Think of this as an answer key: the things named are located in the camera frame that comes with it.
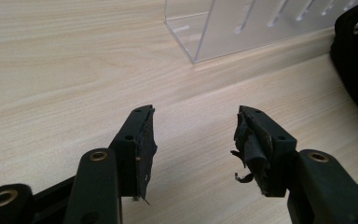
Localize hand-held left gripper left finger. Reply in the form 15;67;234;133
62;104;158;224

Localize clear acrylic slotted rack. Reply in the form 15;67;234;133
163;0;358;64

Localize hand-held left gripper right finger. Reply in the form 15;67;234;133
230;105;358;224

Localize black bag with metal ring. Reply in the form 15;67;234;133
329;0;358;125

